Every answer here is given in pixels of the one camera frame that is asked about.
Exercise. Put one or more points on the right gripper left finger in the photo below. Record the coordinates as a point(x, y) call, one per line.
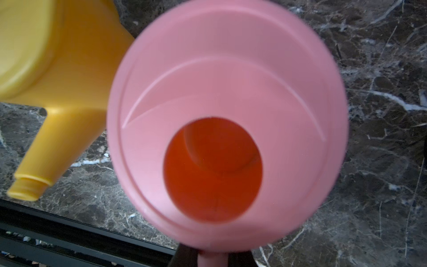
point(184, 257)

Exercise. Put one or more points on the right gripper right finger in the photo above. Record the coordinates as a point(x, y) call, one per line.
point(242, 259)

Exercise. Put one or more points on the pink plastic watering can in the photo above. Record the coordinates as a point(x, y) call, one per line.
point(227, 125)

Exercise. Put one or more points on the yellow plastic watering can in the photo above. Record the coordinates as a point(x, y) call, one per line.
point(61, 56)

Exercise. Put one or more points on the black front mounting rail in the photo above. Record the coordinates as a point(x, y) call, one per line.
point(58, 241)

